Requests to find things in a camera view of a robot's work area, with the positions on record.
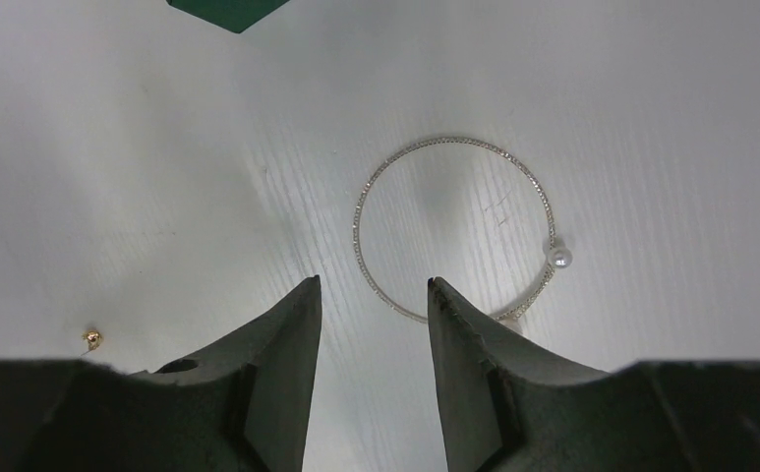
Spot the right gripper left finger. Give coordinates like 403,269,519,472
135,275,322,471

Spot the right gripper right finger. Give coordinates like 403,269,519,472
428,277,605,471

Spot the open green jewelry box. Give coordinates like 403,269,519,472
166,0,287,33

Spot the small gold earring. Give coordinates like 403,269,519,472
82,329,104,355

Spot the silver pearl bangle bracelet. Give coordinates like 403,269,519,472
352,135,575,325

